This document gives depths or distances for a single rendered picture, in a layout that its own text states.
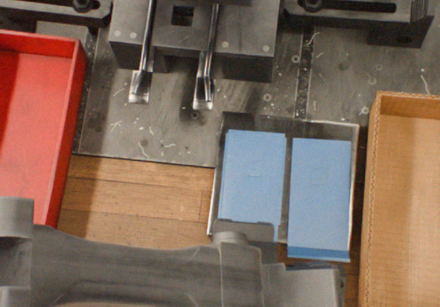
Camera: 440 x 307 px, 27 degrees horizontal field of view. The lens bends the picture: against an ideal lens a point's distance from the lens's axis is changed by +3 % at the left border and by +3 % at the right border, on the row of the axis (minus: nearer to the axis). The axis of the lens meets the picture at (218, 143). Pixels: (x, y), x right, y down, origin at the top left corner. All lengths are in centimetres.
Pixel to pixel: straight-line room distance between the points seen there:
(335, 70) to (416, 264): 26
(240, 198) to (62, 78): 28
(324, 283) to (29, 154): 46
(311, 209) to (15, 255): 48
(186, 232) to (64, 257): 43
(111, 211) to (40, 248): 44
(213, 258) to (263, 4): 43
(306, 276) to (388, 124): 35
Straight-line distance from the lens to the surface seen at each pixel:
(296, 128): 112
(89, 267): 70
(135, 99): 107
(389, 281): 110
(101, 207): 113
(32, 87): 119
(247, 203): 109
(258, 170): 110
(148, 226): 111
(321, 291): 85
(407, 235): 111
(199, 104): 106
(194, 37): 110
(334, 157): 111
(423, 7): 113
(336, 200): 109
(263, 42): 109
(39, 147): 116
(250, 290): 80
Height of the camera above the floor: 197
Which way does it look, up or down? 71 degrees down
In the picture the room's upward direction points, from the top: 6 degrees counter-clockwise
